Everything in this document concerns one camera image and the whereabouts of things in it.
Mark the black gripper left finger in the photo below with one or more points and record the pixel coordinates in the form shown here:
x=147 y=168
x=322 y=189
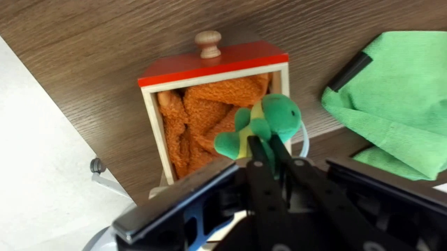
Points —
x=263 y=200

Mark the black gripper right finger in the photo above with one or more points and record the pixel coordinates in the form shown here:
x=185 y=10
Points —
x=322 y=200

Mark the green plush turtle toy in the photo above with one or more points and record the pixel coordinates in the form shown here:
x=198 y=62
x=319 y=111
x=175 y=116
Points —
x=275 y=116

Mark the red fronted wooden drawer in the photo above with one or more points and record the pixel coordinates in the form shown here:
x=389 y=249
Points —
x=214 y=63

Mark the orange knitted cloth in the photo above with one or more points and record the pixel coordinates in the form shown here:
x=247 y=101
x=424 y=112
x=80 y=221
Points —
x=200 y=112

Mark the green cloth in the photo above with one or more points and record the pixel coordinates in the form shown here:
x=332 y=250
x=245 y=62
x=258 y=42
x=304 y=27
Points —
x=400 y=106

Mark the black marker pen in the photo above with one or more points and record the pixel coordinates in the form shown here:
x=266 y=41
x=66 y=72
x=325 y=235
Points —
x=350 y=70

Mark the black caster wheel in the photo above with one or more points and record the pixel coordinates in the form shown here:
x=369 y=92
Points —
x=97 y=165

